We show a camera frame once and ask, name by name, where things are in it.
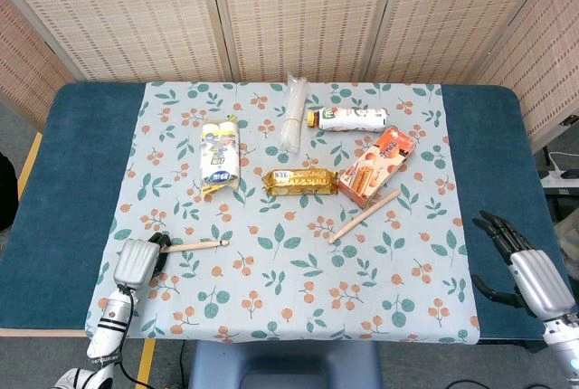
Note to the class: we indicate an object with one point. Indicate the woven bamboo screen panel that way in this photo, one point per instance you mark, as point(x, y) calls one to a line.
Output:
point(547, 68)
point(126, 18)
point(27, 68)
point(452, 18)
point(303, 18)

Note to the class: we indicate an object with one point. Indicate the white power strip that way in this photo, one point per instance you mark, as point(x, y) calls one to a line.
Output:
point(558, 179)

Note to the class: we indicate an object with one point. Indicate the white labelled drink bottle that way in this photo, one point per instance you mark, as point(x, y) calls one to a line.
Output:
point(348, 119)

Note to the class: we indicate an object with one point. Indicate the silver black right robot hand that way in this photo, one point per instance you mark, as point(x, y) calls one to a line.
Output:
point(540, 280)

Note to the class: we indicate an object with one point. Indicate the person in black clothing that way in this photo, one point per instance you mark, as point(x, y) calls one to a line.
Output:
point(6, 194)

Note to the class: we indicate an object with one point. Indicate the floral leaf berry tablecloth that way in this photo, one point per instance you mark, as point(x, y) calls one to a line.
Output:
point(289, 280)

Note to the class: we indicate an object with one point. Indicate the white yellow tissue pack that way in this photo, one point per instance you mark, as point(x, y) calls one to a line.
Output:
point(219, 154)

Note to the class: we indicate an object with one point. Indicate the gold biscuit packet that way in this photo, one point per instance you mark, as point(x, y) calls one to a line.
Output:
point(300, 182)

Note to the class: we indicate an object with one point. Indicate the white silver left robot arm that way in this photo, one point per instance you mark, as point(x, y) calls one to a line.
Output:
point(111, 321)

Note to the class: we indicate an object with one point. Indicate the black screen clip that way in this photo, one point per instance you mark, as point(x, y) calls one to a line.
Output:
point(567, 121)

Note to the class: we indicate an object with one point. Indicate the blue table cover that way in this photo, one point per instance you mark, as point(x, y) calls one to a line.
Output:
point(68, 158)

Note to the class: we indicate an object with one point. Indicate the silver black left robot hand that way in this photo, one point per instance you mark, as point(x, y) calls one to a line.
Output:
point(135, 262)

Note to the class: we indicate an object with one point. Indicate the clear bag of straws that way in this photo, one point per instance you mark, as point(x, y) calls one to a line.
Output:
point(293, 113)

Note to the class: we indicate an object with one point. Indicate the tan fabric bundle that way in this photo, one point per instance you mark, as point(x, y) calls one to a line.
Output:
point(571, 235)

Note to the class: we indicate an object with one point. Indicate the orange snack box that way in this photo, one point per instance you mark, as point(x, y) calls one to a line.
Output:
point(380, 163)

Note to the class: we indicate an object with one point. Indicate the wooden stick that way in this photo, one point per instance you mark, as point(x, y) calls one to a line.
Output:
point(364, 217)
point(194, 246)

